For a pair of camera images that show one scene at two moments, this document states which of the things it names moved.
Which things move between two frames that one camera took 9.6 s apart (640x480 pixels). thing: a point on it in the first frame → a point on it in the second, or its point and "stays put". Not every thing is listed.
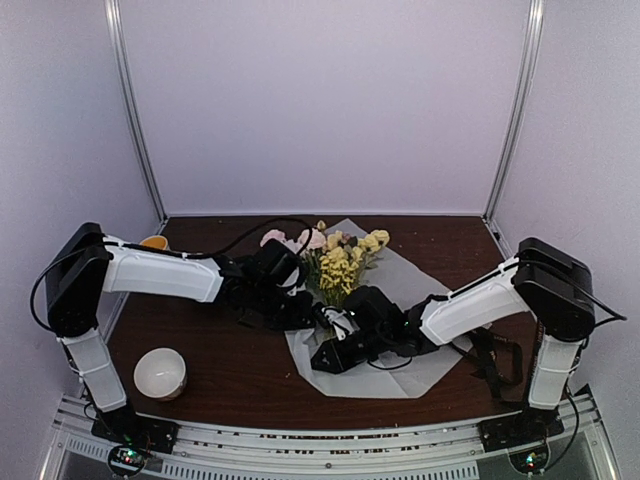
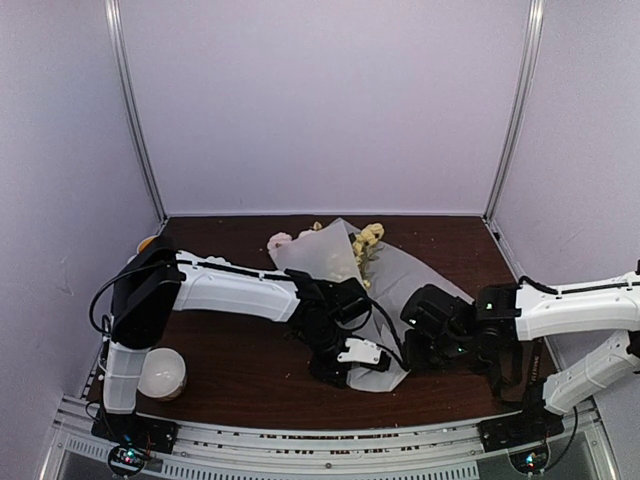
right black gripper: [338, 360] → [414, 358]
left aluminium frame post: [114, 27] stays put
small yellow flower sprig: [338, 270] → [366, 249]
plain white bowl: [161, 374] stays put
